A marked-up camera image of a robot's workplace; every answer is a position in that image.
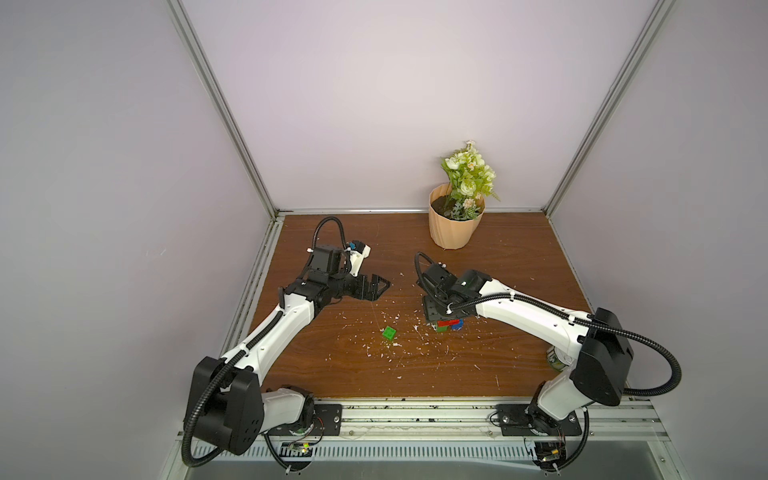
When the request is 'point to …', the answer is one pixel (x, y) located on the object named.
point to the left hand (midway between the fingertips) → (381, 280)
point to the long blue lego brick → (459, 326)
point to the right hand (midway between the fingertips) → (435, 309)
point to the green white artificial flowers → (469, 178)
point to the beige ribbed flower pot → (448, 233)
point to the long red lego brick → (447, 323)
